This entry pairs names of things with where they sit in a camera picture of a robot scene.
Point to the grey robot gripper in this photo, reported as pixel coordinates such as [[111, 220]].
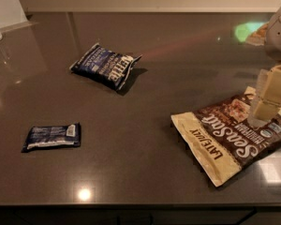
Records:
[[279, 37]]

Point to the brown Late July chip bag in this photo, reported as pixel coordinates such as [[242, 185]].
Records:
[[221, 139]]

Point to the blue Kettle chip bag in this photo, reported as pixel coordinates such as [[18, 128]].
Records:
[[105, 66]]

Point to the small dark blue snack packet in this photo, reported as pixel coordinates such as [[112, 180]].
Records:
[[39, 138]]

